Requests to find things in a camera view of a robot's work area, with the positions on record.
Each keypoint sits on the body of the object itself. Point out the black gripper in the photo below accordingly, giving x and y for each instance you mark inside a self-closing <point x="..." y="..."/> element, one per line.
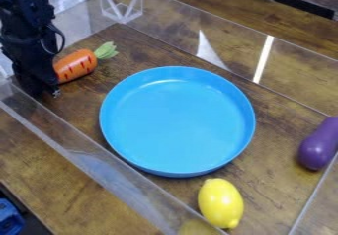
<point x="32" y="51"/>

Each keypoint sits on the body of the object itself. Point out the orange toy carrot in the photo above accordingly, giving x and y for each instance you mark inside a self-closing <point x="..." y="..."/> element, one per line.
<point x="80" y="63"/>

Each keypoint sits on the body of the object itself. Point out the blue round plate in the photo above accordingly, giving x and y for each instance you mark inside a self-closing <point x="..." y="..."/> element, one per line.
<point x="178" y="121"/>

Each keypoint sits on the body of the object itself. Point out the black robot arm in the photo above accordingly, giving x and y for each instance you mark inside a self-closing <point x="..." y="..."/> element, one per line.
<point x="29" y="15"/>

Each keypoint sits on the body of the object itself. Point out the blue object at corner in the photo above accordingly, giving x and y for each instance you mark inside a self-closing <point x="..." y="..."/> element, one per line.
<point x="11" y="219"/>

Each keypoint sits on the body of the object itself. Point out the yellow toy lemon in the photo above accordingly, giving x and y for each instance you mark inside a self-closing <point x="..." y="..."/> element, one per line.
<point x="220" y="203"/>

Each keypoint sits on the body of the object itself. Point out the purple toy eggplant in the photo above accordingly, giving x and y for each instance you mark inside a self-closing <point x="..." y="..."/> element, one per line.
<point x="319" y="145"/>

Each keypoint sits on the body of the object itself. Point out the clear acrylic enclosure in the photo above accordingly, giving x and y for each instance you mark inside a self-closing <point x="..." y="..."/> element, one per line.
<point x="275" y="51"/>

